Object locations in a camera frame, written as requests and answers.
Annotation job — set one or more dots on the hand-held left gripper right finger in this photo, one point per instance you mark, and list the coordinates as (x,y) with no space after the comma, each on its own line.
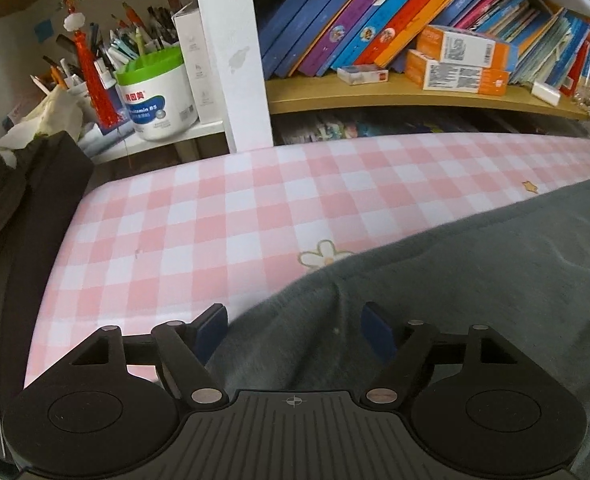
(380,334)

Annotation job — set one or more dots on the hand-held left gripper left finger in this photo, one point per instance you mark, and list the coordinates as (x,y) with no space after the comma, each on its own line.
(212,331)

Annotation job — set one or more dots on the grey sweatshirt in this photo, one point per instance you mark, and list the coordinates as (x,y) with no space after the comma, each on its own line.
(475,285)

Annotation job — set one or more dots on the pink checked cartoon desk mat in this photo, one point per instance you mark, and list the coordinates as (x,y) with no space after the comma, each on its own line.
(200,220)

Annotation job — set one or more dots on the row of colourful thin booklets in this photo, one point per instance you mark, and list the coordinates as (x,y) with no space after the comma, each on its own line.
(375,127)

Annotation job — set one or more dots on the black bag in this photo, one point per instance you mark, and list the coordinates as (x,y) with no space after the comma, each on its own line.
(40,200)

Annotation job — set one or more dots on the white tub with green rim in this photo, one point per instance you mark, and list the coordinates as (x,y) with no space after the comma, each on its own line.
(160,105)

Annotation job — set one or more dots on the small white red box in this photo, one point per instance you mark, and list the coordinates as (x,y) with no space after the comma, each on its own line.
(362,75)

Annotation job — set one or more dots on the orange white carton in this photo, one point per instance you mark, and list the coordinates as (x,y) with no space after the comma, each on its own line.
(450,77)
(465,47)

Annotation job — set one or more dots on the tall white box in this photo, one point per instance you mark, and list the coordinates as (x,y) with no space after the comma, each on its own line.
(197,65)

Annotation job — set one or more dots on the crumpled white paper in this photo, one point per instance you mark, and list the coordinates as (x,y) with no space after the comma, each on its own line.
(55,115)

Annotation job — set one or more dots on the white and wooden bookshelf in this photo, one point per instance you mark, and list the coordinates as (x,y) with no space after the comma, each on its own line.
(230,60)

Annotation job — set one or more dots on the red tassel ornament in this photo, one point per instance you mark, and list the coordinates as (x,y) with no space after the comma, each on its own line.
(97,80)

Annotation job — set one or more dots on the white charger plug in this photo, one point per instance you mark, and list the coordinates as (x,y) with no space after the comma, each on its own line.
(546,93)

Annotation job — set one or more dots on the bunch of pens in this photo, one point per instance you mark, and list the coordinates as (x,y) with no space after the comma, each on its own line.
(125,40)

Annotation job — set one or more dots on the row of leaning books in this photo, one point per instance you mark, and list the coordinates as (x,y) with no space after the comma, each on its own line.
(355,15)

